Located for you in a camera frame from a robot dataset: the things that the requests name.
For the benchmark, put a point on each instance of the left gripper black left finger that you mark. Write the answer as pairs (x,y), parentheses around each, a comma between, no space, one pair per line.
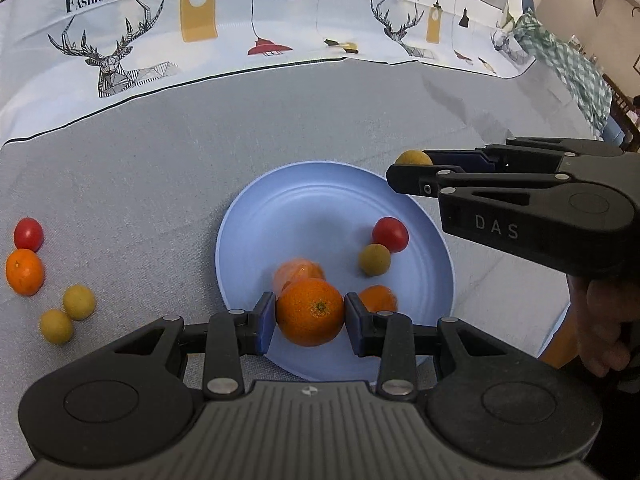
(230,335)

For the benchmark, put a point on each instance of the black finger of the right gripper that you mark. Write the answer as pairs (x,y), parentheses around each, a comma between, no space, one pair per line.
(429,180)
(522,155)

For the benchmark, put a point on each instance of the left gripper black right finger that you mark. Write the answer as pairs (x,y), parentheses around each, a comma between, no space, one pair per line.
(389,336)

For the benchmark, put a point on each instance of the yellow longan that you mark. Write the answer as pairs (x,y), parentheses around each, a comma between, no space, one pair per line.
(56,327)
(79,302)
(414,158)

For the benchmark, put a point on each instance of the large red tomato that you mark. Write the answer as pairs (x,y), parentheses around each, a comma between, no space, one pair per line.
(391,233)

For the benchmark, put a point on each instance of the orange mandarin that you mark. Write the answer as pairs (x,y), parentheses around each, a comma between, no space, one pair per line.
(310,312)
(25,272)

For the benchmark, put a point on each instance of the lone yellow-green longan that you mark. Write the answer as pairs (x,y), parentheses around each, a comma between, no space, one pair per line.
(374,260)

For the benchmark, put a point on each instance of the plastic orange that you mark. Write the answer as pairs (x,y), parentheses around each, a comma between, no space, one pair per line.
(293,271)

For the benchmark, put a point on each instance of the small red tomato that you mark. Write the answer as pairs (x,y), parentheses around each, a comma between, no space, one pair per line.
(28,234)

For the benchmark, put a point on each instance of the person right hand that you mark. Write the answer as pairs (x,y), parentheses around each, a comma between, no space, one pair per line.
(600,310)

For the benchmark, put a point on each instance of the light blue round plate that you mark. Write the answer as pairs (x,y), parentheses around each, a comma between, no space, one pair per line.
(325,212)

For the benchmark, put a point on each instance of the green checked cloth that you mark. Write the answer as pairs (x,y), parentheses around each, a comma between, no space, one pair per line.
(582,79)

